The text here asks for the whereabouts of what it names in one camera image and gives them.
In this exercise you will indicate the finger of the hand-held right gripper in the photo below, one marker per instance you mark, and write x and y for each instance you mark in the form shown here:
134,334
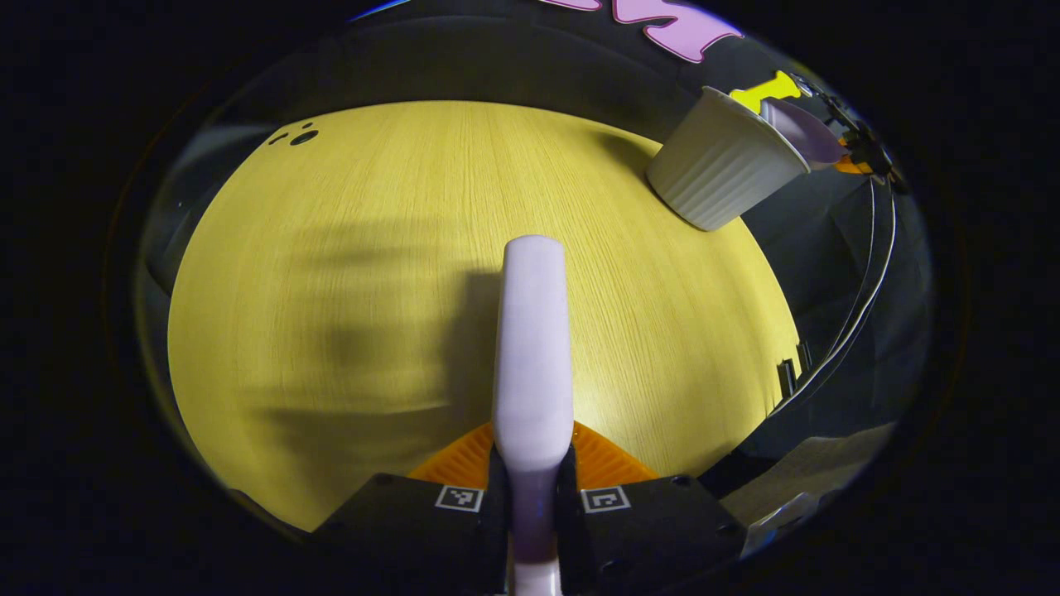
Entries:
851,164

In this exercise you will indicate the small pink broom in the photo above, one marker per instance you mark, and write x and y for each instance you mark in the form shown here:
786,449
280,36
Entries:
534,348

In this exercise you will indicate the white ribbed garbage bin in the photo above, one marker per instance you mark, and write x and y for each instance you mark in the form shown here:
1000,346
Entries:
720,170

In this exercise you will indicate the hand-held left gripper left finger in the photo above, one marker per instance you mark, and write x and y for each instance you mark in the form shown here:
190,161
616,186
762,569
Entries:
414,530

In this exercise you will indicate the black table bracket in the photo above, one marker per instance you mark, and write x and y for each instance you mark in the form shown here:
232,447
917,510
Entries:
793,372

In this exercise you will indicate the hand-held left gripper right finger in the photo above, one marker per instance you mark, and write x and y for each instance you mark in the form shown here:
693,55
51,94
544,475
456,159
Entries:
654,530

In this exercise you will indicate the pink plastic dustpan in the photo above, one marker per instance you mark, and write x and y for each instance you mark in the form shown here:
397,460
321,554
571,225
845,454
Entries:
803,132

